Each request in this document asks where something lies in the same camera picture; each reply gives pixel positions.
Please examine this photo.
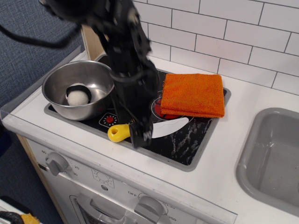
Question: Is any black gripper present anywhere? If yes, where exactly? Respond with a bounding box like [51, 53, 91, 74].
[111, 67, 159, 148]

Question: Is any yellow handled white toy knife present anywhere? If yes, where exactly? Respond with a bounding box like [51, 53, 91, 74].
[107, 117, 189, 142]

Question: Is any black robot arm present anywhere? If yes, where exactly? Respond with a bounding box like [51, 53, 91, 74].
[42, 0, 159, 148]

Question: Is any folded orange cloth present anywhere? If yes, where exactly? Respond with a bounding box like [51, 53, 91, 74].
[160, 73, 225, 118]

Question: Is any stainless steel bowl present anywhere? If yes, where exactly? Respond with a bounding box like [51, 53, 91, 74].
[42, 61, 114, 121]

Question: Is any white black plush ball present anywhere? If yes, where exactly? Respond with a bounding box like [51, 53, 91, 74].
[65, 83, 92, 106]

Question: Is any grey right oven knob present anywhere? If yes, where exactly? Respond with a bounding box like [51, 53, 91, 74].
[134, 196, 164, 224]

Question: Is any grey oven knob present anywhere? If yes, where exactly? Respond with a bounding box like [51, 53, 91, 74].
[134, 196, 164, 224]
[45, 152, 69, 176]

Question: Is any white toy oven front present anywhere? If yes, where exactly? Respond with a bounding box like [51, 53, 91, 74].
[28, 140, 228, 224]

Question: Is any grey left oven knob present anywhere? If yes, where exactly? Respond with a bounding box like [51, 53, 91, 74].
[45, 152, 69, 176]

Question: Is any wooden side panel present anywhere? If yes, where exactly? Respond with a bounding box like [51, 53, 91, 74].
[81, 25, 105, 61]

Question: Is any grey toy sink basin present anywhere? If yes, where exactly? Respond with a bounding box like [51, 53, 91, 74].
[236, 108, 299, 216]

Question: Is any yellow black object bottom left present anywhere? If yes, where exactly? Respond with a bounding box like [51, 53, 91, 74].
[0, 211, 40, 224]

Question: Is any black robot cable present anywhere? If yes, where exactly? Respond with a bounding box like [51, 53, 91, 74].
[0, 23, 80, 49]

